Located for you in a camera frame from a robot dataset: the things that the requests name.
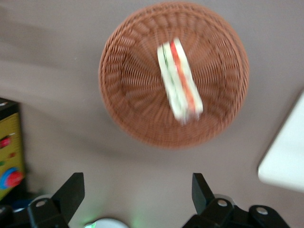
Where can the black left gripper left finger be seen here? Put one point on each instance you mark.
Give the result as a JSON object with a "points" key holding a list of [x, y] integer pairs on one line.
{"points": [[66, 194]]}

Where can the white plastic tray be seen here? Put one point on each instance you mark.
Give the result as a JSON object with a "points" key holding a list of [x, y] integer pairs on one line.
{"points": [[285, 161]]}

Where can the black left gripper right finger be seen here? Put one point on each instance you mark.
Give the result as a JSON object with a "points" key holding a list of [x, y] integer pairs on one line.
{"points": [[204, 194]]}

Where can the sandwich with tomato and lettuce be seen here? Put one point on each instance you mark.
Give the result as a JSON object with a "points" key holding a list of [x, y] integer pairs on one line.
{"points": [[180, 80]]}

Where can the brown round wicker basket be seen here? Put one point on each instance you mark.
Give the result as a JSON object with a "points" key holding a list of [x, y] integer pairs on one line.
{"points": [[133, 95]]}

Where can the yellow control box with buttons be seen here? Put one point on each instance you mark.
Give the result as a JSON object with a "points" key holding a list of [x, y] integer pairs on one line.
{"points": [[10, 142]]}

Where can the white round object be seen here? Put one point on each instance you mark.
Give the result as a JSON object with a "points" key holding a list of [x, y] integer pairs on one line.
{"points": [[107, 223]]}

